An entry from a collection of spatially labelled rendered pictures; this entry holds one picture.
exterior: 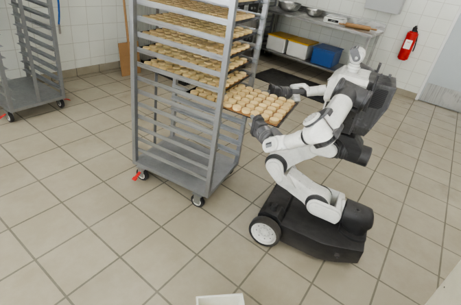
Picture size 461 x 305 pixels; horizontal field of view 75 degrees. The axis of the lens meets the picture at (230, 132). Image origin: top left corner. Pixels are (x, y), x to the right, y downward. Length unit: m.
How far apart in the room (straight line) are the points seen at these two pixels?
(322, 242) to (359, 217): 0.26
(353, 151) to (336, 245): 0.57
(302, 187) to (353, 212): 0.32
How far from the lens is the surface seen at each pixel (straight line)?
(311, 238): 1.92
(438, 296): 1.66
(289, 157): 1.85
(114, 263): 1.88
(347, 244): 2.00
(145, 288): 1.78
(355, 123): 1.63
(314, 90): 2.10
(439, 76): 5.58
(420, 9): 5.47
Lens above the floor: 1.50
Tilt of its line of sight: 30 degrees down
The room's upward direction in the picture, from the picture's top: 9 degrees clockwise
